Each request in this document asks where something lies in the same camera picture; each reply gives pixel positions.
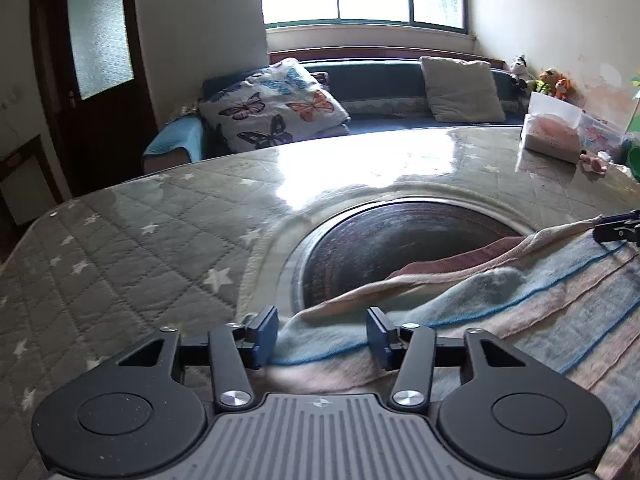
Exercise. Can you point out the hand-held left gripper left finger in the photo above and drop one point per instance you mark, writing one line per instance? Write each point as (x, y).
(265, 336)

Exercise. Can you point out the butterfly print pillow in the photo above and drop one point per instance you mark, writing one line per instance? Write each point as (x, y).
(270, 105)

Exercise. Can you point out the dark wooden door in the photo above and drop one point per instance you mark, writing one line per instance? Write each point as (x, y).
(110, 125)

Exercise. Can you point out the orange plush toy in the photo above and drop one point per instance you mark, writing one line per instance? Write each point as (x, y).
(563, 88)

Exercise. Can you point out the white tissue box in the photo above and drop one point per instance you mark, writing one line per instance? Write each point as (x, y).
(547, 135)

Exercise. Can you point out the green plastic object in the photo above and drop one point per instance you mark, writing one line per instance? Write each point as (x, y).
(632, 130)

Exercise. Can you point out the round dark table turntable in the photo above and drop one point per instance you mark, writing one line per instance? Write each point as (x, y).
(390, 240)

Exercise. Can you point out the beige pillow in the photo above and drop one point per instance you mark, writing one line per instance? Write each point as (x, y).
(462, 87)

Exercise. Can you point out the yellow plush toy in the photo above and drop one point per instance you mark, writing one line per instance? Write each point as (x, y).
(548, 80)

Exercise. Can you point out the black and white plush toy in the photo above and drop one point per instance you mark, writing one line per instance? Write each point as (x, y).
(521, 71)

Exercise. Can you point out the pink toy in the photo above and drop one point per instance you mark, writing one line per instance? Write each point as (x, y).
(595, 164)

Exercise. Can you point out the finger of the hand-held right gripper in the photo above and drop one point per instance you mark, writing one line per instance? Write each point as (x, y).
(617, 229)

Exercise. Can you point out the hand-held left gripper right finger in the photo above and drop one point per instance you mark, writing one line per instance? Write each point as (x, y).
(378, 340)

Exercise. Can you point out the pastel striped garment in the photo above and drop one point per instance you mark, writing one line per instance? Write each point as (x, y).
(500, 300)

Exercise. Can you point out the clear plastic bag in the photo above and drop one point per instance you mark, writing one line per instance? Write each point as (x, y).
(600, 132)

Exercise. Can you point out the dark green sofa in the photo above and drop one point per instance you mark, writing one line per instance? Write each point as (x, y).
(380, 85)

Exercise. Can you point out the white cabinet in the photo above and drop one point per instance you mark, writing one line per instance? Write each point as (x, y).
(25, 190)

